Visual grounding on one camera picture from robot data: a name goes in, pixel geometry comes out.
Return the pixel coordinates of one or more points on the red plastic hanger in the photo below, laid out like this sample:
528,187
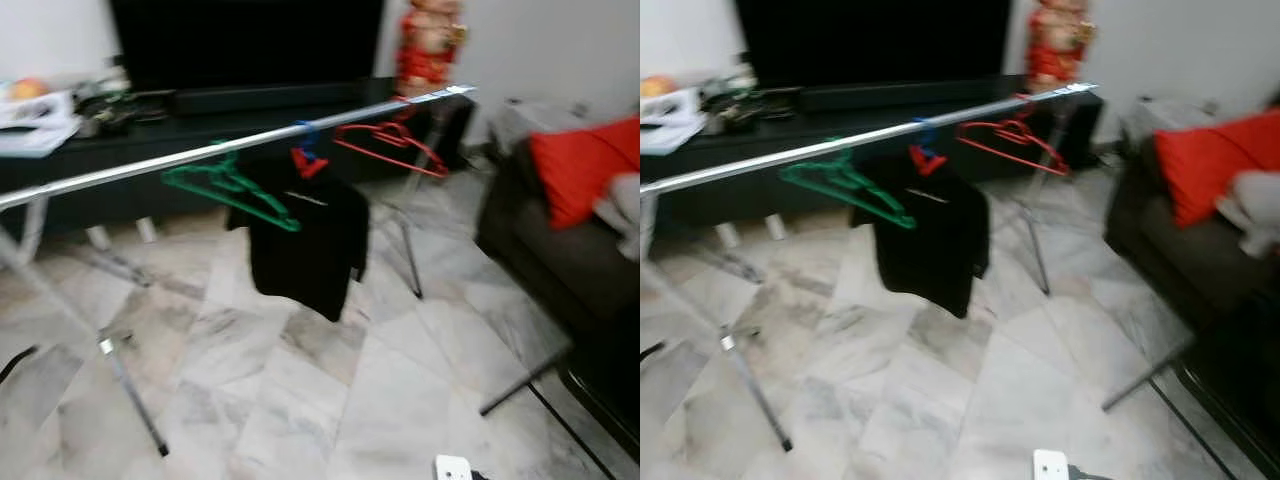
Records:
1015,130
395,135

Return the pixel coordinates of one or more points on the stack of white papers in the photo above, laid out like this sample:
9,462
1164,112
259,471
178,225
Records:
35,125
670,122

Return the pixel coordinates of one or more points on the black flat television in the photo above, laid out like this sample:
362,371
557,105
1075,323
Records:
245,40
870,38

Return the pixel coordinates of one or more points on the green plastic hanger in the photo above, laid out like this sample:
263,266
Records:
850,182
230,185

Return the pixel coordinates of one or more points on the black metal stool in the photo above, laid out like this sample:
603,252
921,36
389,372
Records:
520,385
1145,375

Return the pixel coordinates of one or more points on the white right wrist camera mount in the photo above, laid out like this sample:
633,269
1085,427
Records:
453,468
1051,465

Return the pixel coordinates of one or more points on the blue plastic hanger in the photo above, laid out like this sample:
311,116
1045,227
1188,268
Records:
308,140
925,136

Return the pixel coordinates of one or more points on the black soundbar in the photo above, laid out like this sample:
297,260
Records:
900,96
270,100

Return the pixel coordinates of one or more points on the black television console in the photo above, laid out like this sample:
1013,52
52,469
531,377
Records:
700,200
130,195

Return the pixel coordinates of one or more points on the silver metal clothes rack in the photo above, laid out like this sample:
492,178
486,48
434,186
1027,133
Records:
150,165
780,158

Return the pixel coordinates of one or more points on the red laughing Buddha statue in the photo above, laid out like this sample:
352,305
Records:
1060,45
430,50

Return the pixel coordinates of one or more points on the red cushion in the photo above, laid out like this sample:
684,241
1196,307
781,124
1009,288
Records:
1205,165
580,170

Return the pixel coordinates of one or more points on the white cloth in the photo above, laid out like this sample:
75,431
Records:
622,215
1250,212

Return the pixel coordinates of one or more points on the dark brown sofa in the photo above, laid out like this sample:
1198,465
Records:
1180,265
560,270

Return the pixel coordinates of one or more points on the orange ball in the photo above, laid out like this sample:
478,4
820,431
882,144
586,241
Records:
28,89
662,86

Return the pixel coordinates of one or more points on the black t-shirt small white print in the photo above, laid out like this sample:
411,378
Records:
300,250
930,250

